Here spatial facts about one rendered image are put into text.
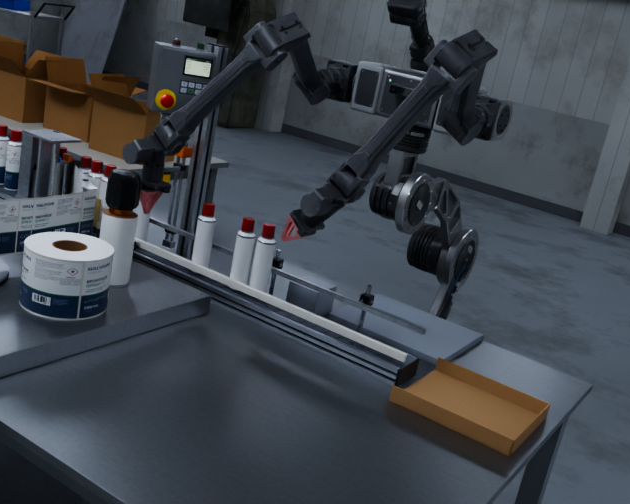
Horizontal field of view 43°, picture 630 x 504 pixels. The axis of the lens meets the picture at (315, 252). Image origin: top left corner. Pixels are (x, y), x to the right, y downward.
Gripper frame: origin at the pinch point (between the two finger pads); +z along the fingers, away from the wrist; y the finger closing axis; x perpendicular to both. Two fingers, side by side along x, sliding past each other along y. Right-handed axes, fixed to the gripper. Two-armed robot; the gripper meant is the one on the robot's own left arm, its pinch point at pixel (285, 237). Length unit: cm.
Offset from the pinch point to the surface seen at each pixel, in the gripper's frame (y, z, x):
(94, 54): -672, 569, -561
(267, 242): 0.4, 5.6, -1.9
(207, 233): 0.8, 21.4, -14.6
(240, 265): 2.0, 16.0, -1.2
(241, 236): 2.3, 10.6, -7.2
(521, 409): -11, -26, 67
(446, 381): -9, -14, 53
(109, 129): -111, 130, -125
